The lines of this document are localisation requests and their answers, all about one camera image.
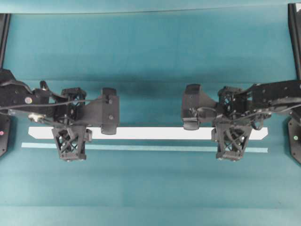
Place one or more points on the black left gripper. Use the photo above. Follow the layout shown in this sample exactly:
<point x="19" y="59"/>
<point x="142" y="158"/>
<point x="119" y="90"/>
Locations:
<point x="104" y="110"/>

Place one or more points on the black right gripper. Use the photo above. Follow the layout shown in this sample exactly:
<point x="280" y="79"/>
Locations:
<point x="198" y="106"/>

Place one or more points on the long white wooden board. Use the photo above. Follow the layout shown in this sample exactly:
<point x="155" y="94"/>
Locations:
<point x="155" y="133"/>

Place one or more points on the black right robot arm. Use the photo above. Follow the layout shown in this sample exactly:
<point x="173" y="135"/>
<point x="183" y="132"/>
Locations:
<point x="261" y="100"/>

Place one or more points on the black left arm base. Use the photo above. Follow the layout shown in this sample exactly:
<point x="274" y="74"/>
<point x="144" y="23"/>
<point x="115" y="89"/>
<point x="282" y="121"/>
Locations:
<point x="5" y="122"/>

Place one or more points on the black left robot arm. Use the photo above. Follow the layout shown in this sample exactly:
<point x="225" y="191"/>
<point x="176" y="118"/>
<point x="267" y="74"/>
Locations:
<point x="40" y="105"/>

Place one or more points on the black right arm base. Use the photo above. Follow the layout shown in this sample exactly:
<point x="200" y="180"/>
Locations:
<point x="294" y="133"/>

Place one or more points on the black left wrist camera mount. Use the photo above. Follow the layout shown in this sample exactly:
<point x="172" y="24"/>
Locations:
<point x="70" y="142"/>

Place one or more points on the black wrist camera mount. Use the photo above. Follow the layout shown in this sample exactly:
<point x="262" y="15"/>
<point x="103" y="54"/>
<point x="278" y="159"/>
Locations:
<point x="70" y="142"/>
<point x="232" y="140"/>

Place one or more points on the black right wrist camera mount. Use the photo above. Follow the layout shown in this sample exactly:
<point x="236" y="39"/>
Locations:
<point x="232" y="140"/>

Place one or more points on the black right frame post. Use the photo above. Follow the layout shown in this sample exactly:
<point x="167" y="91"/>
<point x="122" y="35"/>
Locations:
<point x="294" y="23"/>

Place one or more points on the black frame post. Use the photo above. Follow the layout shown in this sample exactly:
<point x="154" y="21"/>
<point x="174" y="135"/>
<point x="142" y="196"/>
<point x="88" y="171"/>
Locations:
<point x="4" y="29"/>
<point x="294" y="23"/>

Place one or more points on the black left frame post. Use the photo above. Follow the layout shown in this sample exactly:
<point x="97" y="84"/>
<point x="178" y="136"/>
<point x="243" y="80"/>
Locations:
<point x="4" y="29"/>

